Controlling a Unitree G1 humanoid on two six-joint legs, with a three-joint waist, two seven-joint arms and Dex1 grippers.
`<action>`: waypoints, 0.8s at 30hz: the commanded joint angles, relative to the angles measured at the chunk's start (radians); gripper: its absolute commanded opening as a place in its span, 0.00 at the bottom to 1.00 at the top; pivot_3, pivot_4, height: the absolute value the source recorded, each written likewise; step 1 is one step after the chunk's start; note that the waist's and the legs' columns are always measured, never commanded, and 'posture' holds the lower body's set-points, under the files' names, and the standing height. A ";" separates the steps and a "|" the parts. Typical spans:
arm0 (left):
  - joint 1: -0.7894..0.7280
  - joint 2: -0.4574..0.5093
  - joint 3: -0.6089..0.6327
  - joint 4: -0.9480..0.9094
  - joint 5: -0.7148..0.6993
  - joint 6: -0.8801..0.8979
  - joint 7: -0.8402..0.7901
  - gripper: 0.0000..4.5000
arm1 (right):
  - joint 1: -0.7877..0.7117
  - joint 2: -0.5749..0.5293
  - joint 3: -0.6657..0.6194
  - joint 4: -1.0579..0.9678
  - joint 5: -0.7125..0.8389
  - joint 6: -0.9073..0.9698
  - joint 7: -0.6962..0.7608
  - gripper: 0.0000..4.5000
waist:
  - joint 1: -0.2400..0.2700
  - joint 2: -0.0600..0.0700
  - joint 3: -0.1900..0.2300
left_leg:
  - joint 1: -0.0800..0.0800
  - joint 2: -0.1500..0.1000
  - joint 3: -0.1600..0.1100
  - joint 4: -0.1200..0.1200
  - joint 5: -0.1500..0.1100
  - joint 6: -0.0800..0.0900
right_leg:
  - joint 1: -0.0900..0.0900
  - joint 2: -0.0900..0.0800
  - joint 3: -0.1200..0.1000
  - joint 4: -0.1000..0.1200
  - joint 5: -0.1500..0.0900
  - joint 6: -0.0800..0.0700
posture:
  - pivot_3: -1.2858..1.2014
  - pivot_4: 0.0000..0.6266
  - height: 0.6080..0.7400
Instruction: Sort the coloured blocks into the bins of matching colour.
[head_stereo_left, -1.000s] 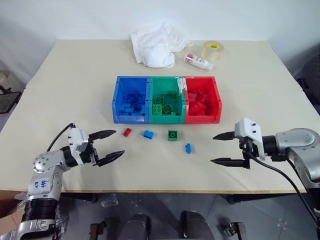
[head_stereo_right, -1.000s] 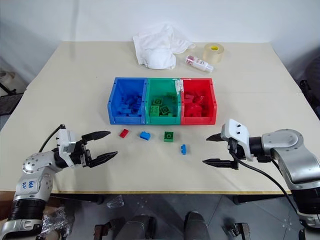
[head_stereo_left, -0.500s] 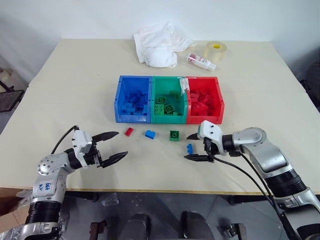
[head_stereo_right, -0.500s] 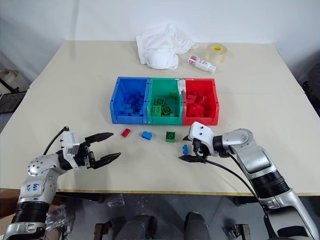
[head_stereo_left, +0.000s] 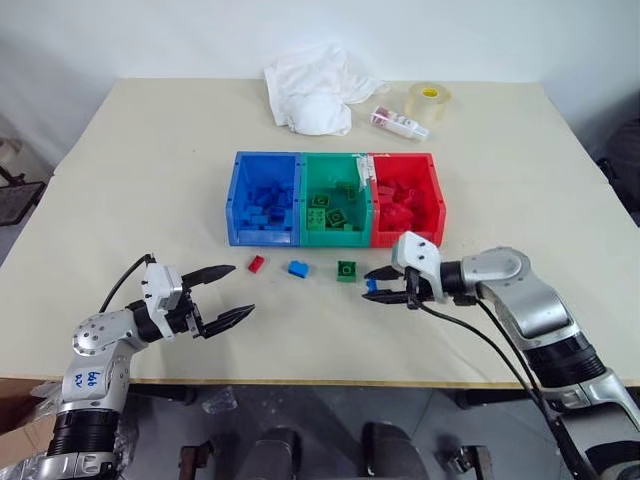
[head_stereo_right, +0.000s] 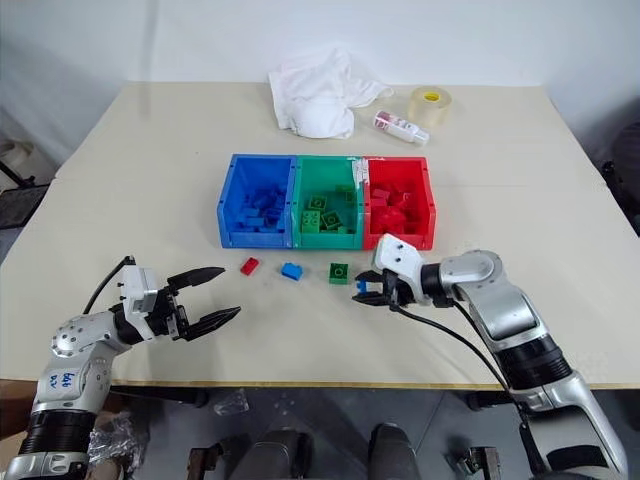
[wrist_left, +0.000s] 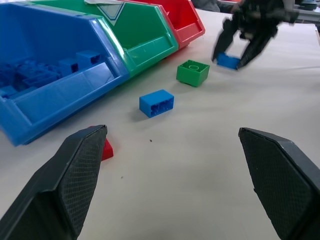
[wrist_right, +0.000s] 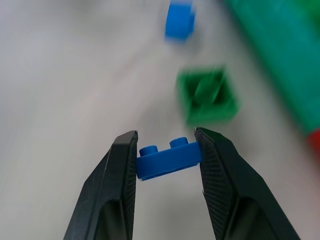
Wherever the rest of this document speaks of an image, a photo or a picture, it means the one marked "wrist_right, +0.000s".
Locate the red block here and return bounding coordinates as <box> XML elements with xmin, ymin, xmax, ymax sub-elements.
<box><xmin>305</xmin><ymin>127</ymin><xmax>320</xmax><ymax>161</ymax></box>

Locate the green building block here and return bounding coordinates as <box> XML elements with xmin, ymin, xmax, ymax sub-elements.
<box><xmin>175</xmin><ymin>64</ymin><xmax>241</xmax><ymax>126</ymax></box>

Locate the blue building block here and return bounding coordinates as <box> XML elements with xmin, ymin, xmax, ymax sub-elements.
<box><xmin>136</xmin><ymin>136</ymin><xmax>203</xmax><ymax>180</ymax></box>
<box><xmin>164</xmin><ymin>0</ymin><xmax>197</xmax><ymax>43</ymax></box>

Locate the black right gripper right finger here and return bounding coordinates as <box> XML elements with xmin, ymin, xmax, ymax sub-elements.
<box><xmin>194</xmin><ymin>126</ymin><xmax>301</xmax><ymax>240</ymax></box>

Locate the large green block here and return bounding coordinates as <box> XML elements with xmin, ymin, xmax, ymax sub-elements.
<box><xmin>222</xmin><ymin>0</ymin><xmax>320</xmax><ymax>137</ymax></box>

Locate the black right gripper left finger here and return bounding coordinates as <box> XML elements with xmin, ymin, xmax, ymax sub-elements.
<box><xmin>62</xmin><ymin>129</ymin><xmax>140</xmax><ymax>240</ymax></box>

